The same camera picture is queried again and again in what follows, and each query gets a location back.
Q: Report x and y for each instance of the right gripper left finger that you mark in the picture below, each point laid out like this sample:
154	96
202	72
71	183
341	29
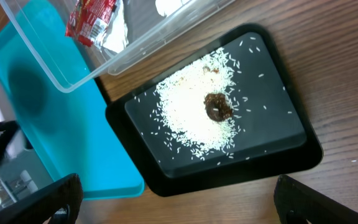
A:
58	202

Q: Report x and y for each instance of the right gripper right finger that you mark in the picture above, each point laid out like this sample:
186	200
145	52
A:
298	203

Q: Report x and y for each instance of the brown food scrap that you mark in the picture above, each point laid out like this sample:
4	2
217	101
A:
217	108

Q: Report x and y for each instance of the white rice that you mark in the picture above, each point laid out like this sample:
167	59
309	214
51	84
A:
172	119

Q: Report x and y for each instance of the white napkin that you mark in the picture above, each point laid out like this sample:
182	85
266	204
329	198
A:
167	7
116	34

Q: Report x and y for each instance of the red snack wrapper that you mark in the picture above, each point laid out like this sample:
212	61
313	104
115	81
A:
89	21

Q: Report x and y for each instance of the teal plastic tray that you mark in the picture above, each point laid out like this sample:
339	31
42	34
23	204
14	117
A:
49	80

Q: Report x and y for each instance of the black tray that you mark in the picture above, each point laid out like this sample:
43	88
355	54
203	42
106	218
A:
305	152

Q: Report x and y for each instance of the clear plastic bin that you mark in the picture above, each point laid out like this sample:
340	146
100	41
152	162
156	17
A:
135	30

